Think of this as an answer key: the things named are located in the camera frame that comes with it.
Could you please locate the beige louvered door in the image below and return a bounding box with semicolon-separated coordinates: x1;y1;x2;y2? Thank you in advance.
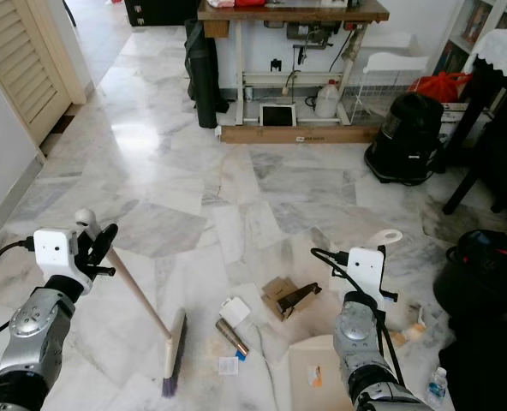
0;0;87;146

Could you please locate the white wire rack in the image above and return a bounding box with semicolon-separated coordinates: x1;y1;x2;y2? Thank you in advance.
348;51;434;125

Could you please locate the wooden handled broom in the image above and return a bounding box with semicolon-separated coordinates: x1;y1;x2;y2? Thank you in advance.
74;208;188;400

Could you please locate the wooden top sewing table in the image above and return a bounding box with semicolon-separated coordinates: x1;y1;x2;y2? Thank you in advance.
198;0;391;129

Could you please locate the dark cabinet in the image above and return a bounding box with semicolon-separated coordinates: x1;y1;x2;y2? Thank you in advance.
125;0;203;27

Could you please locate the red plastic bag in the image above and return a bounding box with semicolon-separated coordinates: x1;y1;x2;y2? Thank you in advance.
408;71;473;104

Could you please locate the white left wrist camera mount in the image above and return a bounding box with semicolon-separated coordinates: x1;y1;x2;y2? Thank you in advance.
33;228;92;296

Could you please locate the beige long handled dustpan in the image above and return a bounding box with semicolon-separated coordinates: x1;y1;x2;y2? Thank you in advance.
288;229;405;411

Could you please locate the white plastic jug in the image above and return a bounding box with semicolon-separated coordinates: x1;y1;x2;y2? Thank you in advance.
313;80;342;119

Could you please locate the crumpled brown paper debris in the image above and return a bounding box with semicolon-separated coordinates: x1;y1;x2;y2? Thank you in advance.
391;304;430;348

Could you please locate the black legged table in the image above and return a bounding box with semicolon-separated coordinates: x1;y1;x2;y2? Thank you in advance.
438;60;507;215

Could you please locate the brass coloured tube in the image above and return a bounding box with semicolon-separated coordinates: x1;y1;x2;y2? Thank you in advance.
215;319;250;359

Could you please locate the white bookshelf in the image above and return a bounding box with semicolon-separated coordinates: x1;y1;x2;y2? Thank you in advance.
433;0;507;74

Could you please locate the small white box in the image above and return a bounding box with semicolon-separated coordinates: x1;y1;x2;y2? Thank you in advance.
219;296;253;326

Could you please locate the white framed tablet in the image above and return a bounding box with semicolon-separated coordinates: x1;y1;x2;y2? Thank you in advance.
259;104;295;129

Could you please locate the long wooden plank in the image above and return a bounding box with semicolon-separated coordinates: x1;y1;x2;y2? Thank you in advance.
219;126;383;145

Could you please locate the black vacuum cleaner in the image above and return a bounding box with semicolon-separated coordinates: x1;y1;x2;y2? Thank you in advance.
365;92;447;185

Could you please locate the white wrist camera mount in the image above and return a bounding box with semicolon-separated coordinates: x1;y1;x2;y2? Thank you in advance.
33;228;92;296
348;247;387;299

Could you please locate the clear plastic bottle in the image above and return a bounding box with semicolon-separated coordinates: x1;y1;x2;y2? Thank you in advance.
425;367;449;408

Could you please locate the black cloth bundle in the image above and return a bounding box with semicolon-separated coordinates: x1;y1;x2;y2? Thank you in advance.
442;338;507;411

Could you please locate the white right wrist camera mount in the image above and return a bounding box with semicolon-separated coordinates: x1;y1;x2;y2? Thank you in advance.
348;247;387;299

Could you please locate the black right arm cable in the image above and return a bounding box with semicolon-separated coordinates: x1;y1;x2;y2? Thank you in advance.
311;248;404;386

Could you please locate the white lace tablecloth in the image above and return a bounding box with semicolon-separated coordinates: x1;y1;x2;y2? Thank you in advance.
463;28;507;91

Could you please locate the black rolled bag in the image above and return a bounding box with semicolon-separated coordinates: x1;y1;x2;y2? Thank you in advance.
183;19;224;129

